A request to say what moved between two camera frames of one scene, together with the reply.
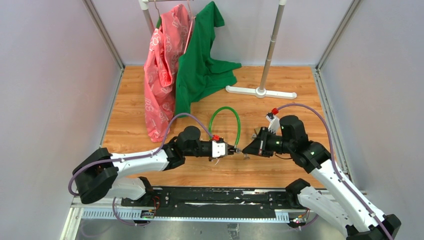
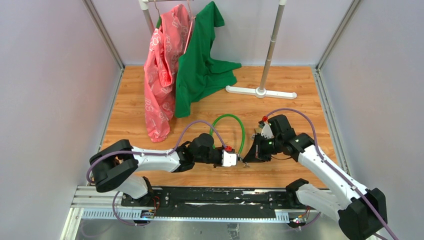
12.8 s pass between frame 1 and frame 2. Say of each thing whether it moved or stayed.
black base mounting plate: stayed
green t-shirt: stayed
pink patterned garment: stayed
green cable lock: moved
